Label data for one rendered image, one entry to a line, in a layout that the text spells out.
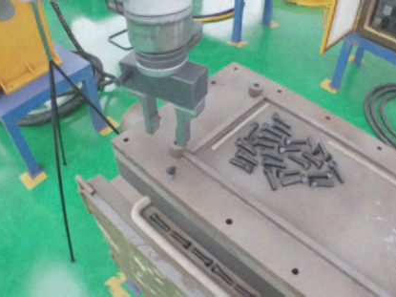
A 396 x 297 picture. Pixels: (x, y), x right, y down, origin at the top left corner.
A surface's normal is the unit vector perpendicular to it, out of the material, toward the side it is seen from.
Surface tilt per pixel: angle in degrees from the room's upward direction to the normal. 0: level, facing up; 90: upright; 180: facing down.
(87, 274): 0
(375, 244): 0
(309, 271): 0
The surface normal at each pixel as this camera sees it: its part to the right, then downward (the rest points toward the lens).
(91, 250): 0.00, -0.68
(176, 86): -0.47, 0.65
